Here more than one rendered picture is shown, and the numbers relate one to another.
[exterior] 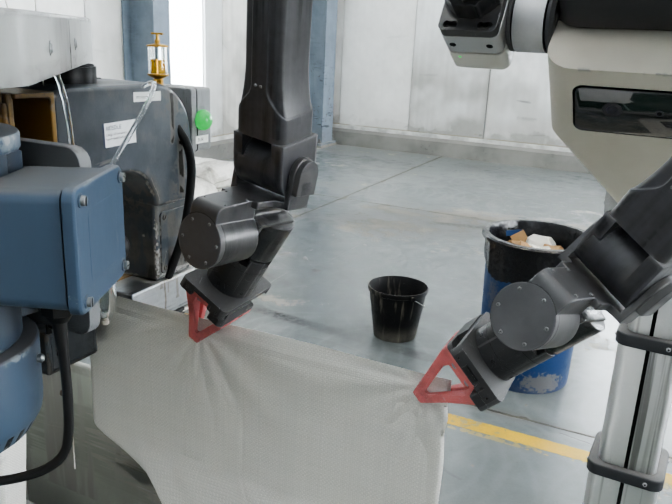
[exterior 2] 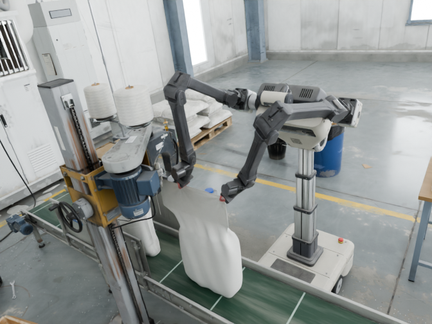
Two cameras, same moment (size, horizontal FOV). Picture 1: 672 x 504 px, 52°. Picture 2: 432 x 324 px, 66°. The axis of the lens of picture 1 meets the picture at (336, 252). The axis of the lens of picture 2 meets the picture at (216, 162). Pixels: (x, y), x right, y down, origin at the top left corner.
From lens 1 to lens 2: 1.10 m
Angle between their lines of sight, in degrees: 16
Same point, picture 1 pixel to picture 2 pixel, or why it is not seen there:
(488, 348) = not seen: hidden behind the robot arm
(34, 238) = (145, 186)
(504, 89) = (346, 24)
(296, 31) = (186, 136)
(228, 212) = (178, 169)
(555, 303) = (228, 188)
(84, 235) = (152, 185)
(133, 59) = (173, 42)
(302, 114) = (190, 148)
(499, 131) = (344, 45)
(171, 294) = not seen: hidden behind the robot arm
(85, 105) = (151, 143)
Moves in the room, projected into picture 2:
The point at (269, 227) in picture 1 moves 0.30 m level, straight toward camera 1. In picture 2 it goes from (188, 169) to (178, 201)
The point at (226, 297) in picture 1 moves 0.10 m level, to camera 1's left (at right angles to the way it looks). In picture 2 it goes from (182, 181) to (166, 181)
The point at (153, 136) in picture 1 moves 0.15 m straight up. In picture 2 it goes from (166, 143) to (162, 119)
